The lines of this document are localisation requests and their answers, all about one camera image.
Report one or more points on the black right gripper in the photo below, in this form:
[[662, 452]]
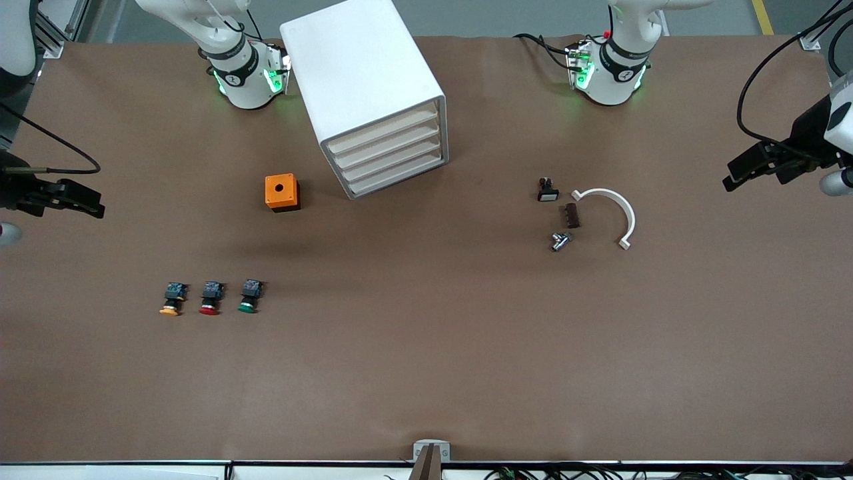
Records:
[[14, 194]]

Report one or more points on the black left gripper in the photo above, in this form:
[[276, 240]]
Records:
[[805, 136]]

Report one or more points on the green mushroom push button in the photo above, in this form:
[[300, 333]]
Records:
[[250, 290]]

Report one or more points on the white plastic drawer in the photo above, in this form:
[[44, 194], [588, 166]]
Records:
[[383, 178], [383, 133], [383, 164], [383, 148]]

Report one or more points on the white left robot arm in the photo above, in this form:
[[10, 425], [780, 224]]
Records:
[[610, 90]]

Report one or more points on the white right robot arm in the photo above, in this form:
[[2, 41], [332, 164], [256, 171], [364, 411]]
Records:
[[246, 93]]

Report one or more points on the yellow mushroom push button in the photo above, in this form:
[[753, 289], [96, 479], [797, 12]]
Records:
[[174, 291]]

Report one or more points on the red mushroom push button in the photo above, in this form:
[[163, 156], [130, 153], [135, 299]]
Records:
[[212, 290]]

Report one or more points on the white drawer cabinet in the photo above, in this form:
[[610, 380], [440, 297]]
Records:
[[353, 66]]

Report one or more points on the brown terminal block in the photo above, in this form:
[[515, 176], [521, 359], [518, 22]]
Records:
[[570, 216]]

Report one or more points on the silver metal fitting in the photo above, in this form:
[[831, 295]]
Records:
[[560, 242]]

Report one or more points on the brown table mat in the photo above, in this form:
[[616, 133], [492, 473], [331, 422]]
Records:
[[426, 333]]

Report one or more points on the aluminium frame profile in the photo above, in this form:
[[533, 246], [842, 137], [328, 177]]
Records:
[[56, 40], [816, 36]]

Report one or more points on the white curved plastic bracket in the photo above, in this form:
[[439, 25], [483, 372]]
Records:
[[603, 192]]

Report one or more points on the black white rectangular switch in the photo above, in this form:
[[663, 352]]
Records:
[[548, 194]]

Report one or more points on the orange button enclosure box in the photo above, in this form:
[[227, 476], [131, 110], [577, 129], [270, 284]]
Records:
[[280, 190]]

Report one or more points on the grey metal mount bracket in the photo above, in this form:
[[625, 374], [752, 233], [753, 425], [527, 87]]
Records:
[[418, 450]]

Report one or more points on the brown stand post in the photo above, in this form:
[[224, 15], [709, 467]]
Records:
[[428, 466]]

